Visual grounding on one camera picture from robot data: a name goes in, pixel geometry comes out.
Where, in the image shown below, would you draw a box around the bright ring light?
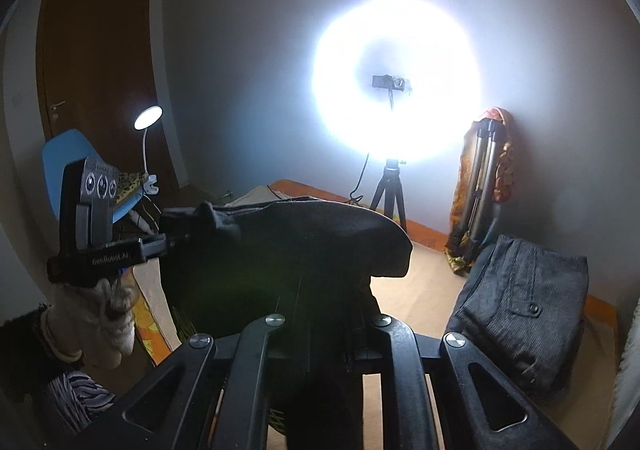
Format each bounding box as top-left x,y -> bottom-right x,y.
311,0 -> 489,163

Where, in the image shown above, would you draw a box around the folded silver tripod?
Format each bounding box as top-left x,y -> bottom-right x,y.
459,118 -> 500,262

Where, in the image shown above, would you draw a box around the left hand in grey glove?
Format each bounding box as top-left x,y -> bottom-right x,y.
42,272 -> 140,370

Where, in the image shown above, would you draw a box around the folded dark grey pants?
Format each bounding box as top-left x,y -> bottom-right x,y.
446,234 -> 589,396

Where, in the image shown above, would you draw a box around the left forearm with bracelets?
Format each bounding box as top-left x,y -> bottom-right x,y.
1,304 -> 82,404

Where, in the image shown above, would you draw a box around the green white patterned towel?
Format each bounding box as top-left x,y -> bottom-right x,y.
606,306 -> 640,449

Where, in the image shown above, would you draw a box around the brown wooden door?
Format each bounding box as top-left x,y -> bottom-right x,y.
36,0 -> 178,199

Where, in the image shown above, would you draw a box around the small black tripod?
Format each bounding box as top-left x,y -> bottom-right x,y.
369,158 -> 408,232

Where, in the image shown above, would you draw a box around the black shorts with yellow stripes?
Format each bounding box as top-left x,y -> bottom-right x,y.
160,198 -> 412,449

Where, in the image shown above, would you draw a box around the black ring light cable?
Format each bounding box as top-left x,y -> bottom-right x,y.
347,151 -> 371,206

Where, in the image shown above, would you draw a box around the blue plastic chair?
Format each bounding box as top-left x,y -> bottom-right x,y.
41,128 -> 144,226

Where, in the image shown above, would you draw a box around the webcam on ring light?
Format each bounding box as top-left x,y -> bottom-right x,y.
371,74 -> 407,92

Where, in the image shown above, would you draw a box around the white clip desk lamp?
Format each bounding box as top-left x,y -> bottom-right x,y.
134,104 -> 163,196

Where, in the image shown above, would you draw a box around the striped grey garment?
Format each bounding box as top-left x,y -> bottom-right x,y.
39,371 -> 116,440

